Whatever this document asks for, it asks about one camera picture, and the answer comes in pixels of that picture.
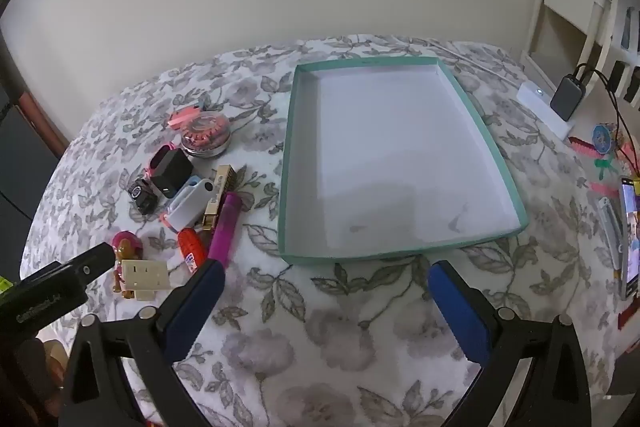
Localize green ribbon bow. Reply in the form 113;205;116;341
594;158;618;182

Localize cream hair claw clip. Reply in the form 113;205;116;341
121;259;170;303

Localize black cube charger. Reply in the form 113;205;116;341
150;150;194;198

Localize silver nail clipper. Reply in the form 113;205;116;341
597;197;626;270

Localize black toy car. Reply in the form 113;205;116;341
127;177;160;215

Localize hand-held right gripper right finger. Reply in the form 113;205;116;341
426;260;593;427

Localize orange glue bottle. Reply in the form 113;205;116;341
177;228;207;278

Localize pink hair clip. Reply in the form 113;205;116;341
168;106;202;128

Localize floral printed blanket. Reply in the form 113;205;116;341
20;34;640;427

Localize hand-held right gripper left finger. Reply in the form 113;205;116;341
59;258;227;427

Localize white power strip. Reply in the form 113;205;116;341
516;81;573;140

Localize round tin of hair ties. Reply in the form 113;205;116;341
180;111;232;158

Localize red crochet trim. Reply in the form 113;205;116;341
570;136;601;158

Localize dark cabinet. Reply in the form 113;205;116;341
0;82;68;278

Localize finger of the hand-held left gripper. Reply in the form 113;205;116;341
20;242;117;293

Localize teal cardboard box tray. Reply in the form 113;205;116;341
278;57;530;266

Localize round cartoon tin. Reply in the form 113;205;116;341
591;123;617;154

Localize white cable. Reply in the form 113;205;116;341
427;38;523;82

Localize black power bank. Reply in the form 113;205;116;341
550;74;587;122

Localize purple pencil lead case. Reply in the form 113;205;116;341
206;192;243;269

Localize white plastic clip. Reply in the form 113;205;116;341
165;177;217;230

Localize smartphone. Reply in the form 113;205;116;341
617;177;640;300

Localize pink puppy toy figure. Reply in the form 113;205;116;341
111;231;146;295

